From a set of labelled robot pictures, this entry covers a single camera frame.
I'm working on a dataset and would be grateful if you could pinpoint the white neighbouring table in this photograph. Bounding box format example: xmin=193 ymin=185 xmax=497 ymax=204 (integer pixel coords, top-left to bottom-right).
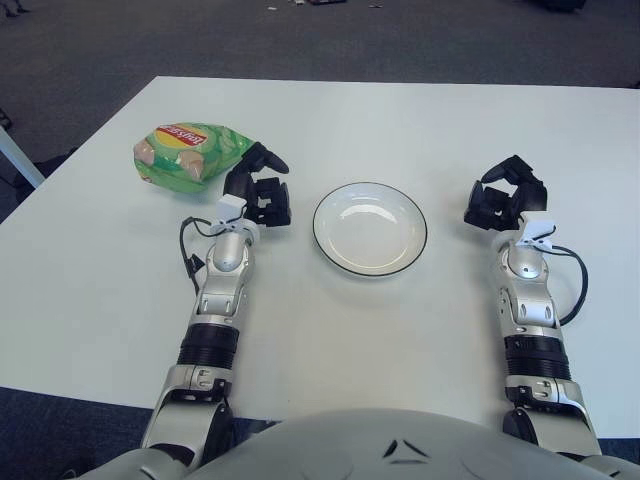
xmin=0 ymin=124 xmax=46 ymax=189

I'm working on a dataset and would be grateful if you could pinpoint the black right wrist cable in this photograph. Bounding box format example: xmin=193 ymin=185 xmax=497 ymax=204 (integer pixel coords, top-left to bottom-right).
xmin=547 ymin=243 xmax=587 ymax=327

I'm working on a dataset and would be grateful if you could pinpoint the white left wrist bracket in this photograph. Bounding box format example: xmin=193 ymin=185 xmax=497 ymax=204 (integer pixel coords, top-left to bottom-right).
xmin=212 ymin=196 xmax=259 ymax=235

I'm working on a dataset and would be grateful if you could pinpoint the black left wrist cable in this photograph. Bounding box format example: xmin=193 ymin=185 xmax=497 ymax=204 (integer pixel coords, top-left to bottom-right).
xmin=178 ymin=215 xmax=224 ymax=296

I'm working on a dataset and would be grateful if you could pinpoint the grey robot torso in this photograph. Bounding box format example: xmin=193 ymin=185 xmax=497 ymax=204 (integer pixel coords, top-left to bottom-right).
xmin=84 ymin=407 xmax=640 ymax=480

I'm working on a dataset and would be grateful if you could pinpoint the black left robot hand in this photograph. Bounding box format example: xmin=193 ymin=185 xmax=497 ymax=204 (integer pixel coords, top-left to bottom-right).
xmin=222 ymin=141 xmax=293 ymax=229

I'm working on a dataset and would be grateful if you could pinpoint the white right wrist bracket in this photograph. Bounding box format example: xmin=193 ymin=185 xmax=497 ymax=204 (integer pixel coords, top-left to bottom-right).
xmin=514 ymin=219 xmax=557 ymax=251

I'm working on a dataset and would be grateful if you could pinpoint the white plate black rim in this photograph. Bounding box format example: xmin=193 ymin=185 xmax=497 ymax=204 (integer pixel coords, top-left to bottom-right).
xmin=313 ymin=182 xmax=430 ymax=280

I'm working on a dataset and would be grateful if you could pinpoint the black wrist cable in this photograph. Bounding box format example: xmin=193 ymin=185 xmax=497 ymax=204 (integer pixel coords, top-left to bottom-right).
xmin=547 ymin=243 xmax=587 ymax=327
xmin=178 ymin=215 xmax=224 ymax=296

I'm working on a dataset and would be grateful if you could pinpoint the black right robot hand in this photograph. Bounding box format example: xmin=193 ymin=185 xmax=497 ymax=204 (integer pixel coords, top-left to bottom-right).
xmin=463 ymin=154 xmax=549 ymax=232

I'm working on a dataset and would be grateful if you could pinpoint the green potato chips bag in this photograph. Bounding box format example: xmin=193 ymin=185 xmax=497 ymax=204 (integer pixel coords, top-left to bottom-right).
xmin=132 ymin=121 xmax=256 ymax=194

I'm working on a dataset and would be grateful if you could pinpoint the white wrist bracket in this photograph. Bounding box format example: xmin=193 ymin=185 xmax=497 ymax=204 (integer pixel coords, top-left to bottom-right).
xmin=212 ymin=196 xmax=259 ymax=235
xmin=514 ymin=219 xmax=557 ymax=251

